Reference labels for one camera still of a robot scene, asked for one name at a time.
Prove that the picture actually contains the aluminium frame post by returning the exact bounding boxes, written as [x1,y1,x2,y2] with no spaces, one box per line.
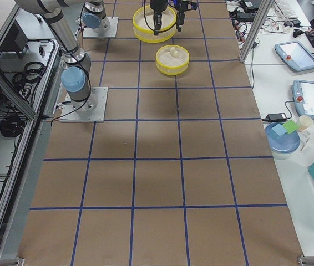
[239,0,274,63]

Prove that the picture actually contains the blue foam cube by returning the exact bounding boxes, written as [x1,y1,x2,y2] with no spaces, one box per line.
[271,124,287,139]

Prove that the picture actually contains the black power adapter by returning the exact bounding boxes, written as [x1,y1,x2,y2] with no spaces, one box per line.
[262,113,289,123]

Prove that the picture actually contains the upper blue teach pendant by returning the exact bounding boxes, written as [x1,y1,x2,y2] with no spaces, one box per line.
[274,41,314,72]

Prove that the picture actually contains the blue plate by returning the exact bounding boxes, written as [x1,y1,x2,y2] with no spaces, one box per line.
[265,122,300,154]

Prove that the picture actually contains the white steamed bun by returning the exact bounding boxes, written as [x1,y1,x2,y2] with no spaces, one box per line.
[170,46,179,58]

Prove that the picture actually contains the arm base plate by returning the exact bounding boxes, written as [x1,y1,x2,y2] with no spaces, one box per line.
[83,16,119,39]
[59,87,108,122]

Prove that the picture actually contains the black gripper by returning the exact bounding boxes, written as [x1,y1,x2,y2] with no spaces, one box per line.
[150,0,185,35]

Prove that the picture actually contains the beige cup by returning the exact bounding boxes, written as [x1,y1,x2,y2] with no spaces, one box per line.
[296,115,313,132]

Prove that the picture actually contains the lower blue teach pendant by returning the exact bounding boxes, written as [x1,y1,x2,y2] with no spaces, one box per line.
[291,80,314,119]

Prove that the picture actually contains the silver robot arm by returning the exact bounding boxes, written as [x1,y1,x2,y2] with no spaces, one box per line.
[79,1,168,35]
[16,0,189,75]

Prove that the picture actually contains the yellow bamboo steamer tier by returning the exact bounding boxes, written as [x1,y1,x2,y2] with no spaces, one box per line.
[155,45,190,75]
[132,6,178,44]

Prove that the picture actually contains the blue teach pendant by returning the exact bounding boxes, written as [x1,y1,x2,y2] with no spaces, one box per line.
[291,80,314,119]
[274,41,314,72]

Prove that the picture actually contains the green foam cube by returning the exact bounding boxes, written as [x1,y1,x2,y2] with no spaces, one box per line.
[282,119,299,134]

